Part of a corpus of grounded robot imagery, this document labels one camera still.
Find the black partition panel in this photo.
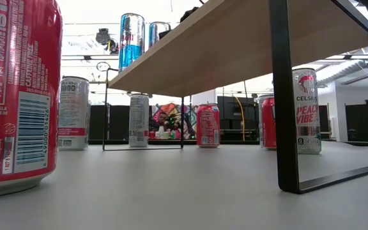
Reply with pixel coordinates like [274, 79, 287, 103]
[216, 95, 261, 141]
[88, 104, 130, 141]

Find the person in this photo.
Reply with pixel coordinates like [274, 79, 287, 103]
[153, 111, 180, 141]

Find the yellow hanging cable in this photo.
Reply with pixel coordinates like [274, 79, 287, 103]
[234, 96, 247, 142]

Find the black cabinet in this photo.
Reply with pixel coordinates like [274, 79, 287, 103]
[344, 99, 368, 143]

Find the white can with pink band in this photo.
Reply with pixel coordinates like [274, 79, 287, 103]
[57, 75, 90, 152]
[128, 93, 150, 149]

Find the red soda can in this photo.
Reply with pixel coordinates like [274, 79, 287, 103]
[261, 97, 278, 151]
[196, 103, 221, 149]
[0, 0, 64, 199]

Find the colourful patterned wall panel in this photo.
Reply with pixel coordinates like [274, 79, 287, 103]
[151, 102, 199, 141]

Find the white Celsius Peach Vibe can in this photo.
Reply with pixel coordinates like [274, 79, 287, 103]
[292, 68, 323, 156]

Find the black metal rig frame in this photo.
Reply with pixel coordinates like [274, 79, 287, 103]
[86, 139, 368, 148]

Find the blue silver Red Bull can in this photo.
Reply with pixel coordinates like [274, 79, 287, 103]
[118, 13, 146, 73]
[148, 21, 173, 49]

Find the black ceiling-mounted device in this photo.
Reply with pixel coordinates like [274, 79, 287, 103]
[95, 27, 120, 55]

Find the wooden shelf with black legs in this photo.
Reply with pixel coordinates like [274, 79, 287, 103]
[102, 0, 368, 195]

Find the silver blue Celsius can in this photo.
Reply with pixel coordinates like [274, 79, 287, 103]
[257, 94, 275, 148]

